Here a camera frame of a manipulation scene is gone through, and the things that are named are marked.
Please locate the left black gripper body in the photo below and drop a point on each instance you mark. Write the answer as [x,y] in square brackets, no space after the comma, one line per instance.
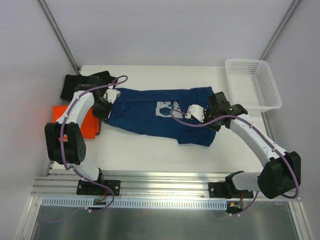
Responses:
[101,110]

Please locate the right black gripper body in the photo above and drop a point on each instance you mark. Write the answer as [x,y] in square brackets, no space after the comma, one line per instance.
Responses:
[211,122]

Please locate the blue t shirt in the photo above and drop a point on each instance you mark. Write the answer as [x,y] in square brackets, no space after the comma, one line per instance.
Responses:
[159,113]

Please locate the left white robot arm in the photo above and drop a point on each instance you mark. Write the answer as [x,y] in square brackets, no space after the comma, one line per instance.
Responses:
[65,142]

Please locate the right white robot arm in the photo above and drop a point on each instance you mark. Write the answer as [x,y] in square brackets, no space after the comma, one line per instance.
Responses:
[281,170]

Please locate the orange folded t shirt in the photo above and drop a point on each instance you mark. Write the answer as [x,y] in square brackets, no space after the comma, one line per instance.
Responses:
[90,127]

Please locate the white plastic basket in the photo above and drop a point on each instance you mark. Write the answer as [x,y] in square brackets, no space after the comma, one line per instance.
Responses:
[251,84]

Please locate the black folded t shirt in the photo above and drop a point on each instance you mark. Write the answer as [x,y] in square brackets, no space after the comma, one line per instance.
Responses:
[72,81]

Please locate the left corner aluminium profile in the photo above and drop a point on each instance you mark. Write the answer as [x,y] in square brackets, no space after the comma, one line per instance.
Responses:
[58,34]

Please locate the corner aluminium profile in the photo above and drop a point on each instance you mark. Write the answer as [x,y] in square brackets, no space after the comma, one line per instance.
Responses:
[58,34]
[294,5]

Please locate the right corner aluminium profile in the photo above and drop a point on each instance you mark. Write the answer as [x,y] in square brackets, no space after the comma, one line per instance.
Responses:
[294,5]

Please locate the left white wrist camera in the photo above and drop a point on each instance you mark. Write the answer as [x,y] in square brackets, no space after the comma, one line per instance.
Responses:
[111,95]

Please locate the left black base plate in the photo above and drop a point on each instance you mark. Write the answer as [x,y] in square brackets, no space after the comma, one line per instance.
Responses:
[85,188]

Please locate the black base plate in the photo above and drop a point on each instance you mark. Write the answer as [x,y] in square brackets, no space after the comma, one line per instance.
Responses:
[226,190]
[85,188]

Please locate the aluminium mounting rail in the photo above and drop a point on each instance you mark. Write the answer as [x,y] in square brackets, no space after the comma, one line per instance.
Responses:
[134,184]

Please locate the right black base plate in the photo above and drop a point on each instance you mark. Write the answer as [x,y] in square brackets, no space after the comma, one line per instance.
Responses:
[226,190]

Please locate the white slotted cable duct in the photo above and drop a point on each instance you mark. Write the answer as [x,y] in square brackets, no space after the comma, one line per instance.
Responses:
[143,203]

